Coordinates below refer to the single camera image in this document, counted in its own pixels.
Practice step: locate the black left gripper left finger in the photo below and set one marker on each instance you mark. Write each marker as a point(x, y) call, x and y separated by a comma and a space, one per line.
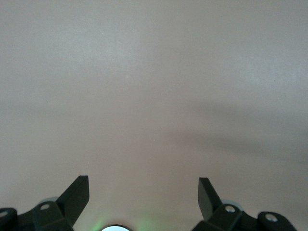
point(72, 202)

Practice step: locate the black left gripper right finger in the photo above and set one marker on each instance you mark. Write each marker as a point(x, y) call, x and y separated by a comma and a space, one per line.
point(208, 199)

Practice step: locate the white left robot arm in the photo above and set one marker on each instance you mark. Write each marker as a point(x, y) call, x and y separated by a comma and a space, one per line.
point(116, 228)

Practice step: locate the brown table cover sheet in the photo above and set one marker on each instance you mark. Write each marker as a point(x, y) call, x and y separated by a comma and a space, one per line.
point(154, 72)

